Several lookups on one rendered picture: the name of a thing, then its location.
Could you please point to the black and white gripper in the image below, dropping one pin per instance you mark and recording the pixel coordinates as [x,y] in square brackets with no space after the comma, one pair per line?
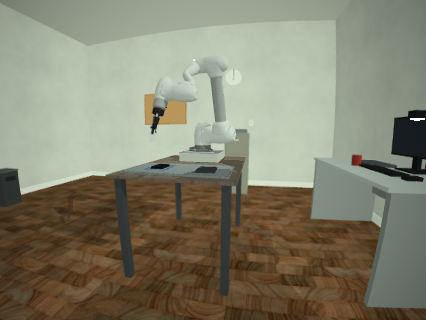
[157,112]

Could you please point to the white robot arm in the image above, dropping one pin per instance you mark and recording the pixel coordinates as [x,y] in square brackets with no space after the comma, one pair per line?
[221,132]

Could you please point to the black well plate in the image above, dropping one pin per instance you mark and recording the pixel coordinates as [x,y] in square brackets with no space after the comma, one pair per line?
[160,166]

